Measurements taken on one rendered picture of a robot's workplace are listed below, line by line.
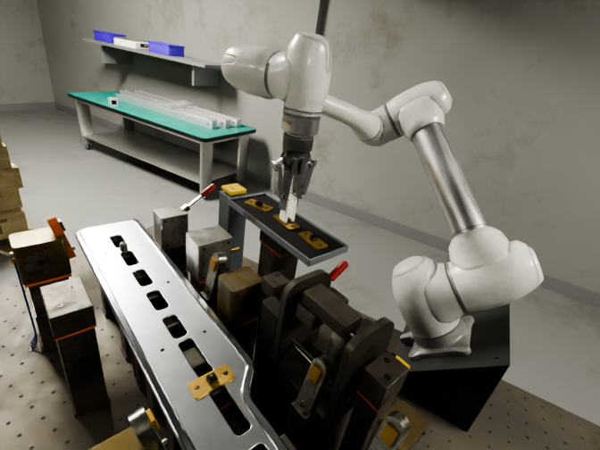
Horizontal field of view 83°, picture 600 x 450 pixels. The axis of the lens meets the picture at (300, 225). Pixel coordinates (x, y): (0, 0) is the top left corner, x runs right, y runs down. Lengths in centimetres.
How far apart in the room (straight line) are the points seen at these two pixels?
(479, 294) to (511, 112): 250
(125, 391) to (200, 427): 47
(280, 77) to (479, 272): 71
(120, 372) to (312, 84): 93
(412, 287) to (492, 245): 24
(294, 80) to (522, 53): 274
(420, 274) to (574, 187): 261
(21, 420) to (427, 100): 143
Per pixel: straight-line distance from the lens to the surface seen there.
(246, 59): 86
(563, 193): 353
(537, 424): 138
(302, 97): 78
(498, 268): 103
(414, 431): 67
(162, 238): 117
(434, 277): 104
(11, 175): 297
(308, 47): 78
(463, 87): 339
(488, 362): 106
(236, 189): 110
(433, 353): 113
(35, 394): 120
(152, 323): 85
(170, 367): 76
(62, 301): 91
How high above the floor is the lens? 159
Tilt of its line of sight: 28 degrees down
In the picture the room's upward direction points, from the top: 10 degrees clockwise
